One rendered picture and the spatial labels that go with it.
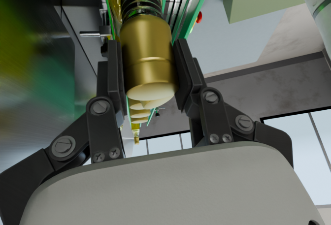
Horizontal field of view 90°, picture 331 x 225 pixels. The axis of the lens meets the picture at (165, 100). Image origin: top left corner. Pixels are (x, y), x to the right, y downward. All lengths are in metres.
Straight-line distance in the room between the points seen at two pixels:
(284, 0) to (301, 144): 2.97
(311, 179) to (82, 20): 3.48
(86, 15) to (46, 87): 0.28
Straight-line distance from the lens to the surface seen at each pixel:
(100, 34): 0.41
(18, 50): 0.23
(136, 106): 0.22
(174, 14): 0.50
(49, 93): 0.27
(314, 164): 3.55
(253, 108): 3.34
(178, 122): 3.27
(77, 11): 0.49
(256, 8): 0.66
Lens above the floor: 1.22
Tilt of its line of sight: 16 degrees down
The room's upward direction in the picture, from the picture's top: 171 degrees clockwise
